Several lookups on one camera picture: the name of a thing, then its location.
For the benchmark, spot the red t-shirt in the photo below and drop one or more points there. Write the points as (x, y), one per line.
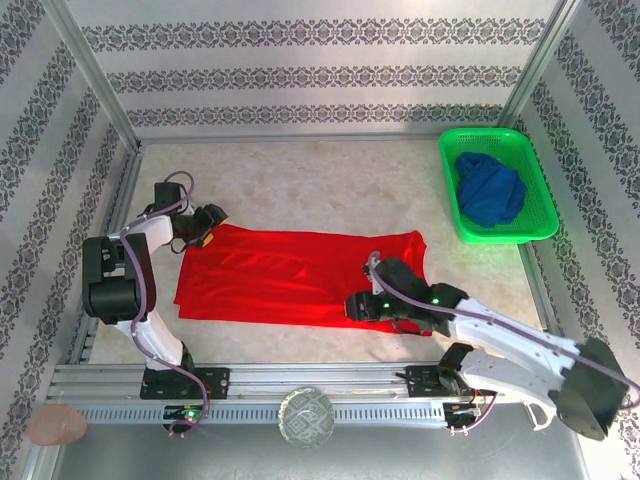
(280, 280)

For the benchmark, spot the green plastic basket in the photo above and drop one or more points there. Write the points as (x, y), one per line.
(500, 236)

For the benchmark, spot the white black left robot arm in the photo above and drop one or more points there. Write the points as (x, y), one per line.
(115, 290)

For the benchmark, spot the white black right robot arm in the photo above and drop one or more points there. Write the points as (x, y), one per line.
(515, 345)

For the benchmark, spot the round patterned glass dish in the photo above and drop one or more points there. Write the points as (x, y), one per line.
(306, 417)

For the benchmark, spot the blue garment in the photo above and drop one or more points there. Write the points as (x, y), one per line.
(490, 195)

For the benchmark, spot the small circuit board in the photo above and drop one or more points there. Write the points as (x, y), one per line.
(462, 409)
(187, 413)

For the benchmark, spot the aluminium side rail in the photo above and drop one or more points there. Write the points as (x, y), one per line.
(122, 200)
(532, 270)

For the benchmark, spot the aluminium mounting rail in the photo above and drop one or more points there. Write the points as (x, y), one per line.
(310, 375)

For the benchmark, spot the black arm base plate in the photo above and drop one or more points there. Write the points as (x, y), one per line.
(215, 382)
(420, 380)

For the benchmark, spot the aluminium frame crossbar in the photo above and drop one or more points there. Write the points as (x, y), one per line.
(320, 136)

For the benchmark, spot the aluminium frame post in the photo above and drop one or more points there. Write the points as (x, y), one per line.
(537, 75)
(95, 75)

